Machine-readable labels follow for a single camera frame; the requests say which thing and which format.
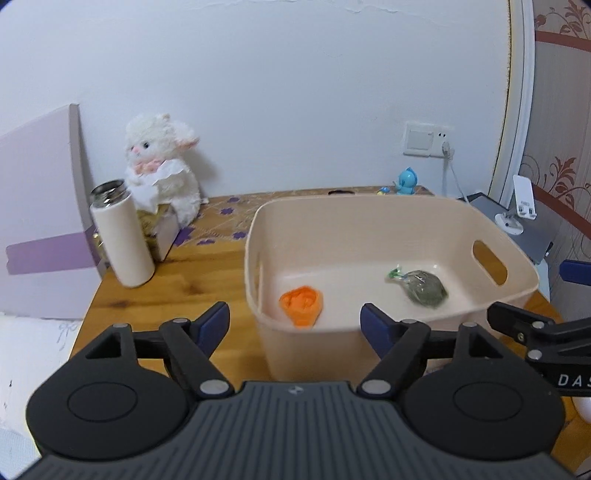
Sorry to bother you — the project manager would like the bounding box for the blue toy figurine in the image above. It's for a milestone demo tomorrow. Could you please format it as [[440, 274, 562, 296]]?
[[394, 167, 418, 195]]

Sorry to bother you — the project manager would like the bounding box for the lilac headboard panel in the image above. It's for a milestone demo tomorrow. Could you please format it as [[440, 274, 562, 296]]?
[[1, 104, 103, 319]]

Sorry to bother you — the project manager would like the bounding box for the gold tissue box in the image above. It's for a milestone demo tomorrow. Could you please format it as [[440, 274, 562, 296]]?
[[136, 204, 180, 263]]

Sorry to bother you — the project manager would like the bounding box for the white plush lamb toy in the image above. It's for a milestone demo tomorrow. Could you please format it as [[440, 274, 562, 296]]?
[[125, 114, 202, 228]]

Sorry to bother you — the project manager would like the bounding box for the beige plastic storage basket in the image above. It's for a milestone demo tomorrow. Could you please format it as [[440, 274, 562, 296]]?
[[245, 194, 539, 383]]

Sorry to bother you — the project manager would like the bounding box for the cream thermos bottle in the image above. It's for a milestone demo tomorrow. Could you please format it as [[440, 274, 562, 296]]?
[[90, 179, 155, 288]]

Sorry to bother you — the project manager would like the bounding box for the white phone stand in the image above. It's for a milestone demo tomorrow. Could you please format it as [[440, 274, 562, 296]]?
[[494, 175, 537, 236]]

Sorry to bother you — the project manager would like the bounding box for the white wall switch socket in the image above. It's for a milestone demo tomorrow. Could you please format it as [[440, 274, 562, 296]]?
[[403, 121, 455, 158]]

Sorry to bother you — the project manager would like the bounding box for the grey laptop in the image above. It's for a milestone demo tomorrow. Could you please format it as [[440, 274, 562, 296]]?
[[467, 193, 552, 264]]

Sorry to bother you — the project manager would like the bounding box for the green plastic bag packet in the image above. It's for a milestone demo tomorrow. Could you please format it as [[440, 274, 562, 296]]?
[[387, 267, 449, 308]]

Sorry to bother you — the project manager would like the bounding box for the orange crumpled object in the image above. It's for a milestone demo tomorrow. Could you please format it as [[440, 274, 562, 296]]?
[[279, 285, 324, 328]]

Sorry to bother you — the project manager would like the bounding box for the white plug and cable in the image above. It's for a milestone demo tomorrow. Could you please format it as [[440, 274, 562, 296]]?
[[440, 140, 472, 204]]

